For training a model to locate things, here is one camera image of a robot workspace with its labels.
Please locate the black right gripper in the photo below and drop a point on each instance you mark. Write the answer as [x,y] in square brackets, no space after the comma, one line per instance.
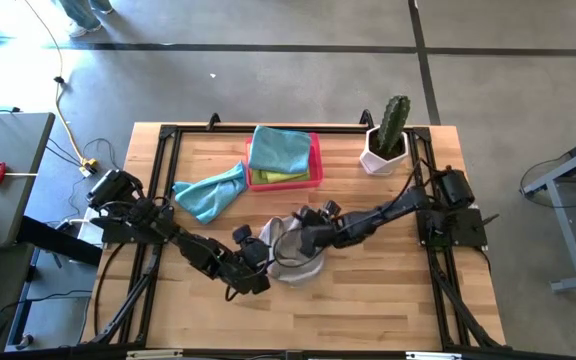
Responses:
[328,235]

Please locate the white power adapter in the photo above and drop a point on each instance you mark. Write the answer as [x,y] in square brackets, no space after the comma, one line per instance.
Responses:
[88,232]

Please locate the black aluminium table frame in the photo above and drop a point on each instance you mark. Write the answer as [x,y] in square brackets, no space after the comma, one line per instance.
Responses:
[338,129]

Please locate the grey side table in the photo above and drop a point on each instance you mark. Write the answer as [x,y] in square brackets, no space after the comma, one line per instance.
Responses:
[8,210]

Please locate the green cactus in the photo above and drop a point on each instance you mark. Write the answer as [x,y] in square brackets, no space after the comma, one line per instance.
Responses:
[394,120]

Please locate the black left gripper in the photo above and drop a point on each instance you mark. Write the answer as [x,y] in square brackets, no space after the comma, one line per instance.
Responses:
[248,280]

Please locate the white faceted plant pot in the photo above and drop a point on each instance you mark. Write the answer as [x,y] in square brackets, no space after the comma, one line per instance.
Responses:
[383,167]

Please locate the grey microfiber towel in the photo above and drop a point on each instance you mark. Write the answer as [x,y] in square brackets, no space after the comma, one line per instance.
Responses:
[293,275]

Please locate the person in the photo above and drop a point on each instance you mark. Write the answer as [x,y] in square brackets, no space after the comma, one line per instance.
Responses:
[80,15]

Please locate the silver metal bracket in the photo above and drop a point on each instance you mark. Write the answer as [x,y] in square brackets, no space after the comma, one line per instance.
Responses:
[153,354]
[433,355]

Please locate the grey metal table frame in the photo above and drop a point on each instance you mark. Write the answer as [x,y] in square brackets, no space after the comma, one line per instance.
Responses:
[565,230]

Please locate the grey table leg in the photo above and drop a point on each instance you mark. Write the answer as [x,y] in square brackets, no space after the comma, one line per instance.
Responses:
[21,300]

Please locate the black table beam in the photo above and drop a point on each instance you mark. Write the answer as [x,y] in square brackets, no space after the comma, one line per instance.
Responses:
[58,242]

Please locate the pink plastic tray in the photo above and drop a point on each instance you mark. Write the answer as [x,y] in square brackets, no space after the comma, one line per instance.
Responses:
[318,170]

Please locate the green microfiber towel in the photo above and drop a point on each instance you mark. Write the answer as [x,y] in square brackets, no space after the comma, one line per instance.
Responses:
[256,177]

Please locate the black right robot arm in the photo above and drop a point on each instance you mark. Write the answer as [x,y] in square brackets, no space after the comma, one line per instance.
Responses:
[393,205]

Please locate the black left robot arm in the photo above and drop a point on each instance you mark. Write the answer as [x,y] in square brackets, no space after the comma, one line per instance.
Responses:
[193,250]

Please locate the teal microfiber towel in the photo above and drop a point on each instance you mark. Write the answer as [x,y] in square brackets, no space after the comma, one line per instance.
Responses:
[278,150]
[213,195]

